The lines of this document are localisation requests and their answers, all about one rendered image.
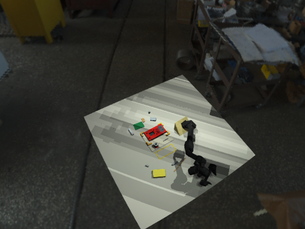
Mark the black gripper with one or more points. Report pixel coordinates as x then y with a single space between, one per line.
206 174

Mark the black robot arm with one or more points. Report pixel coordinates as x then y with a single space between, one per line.
197 168

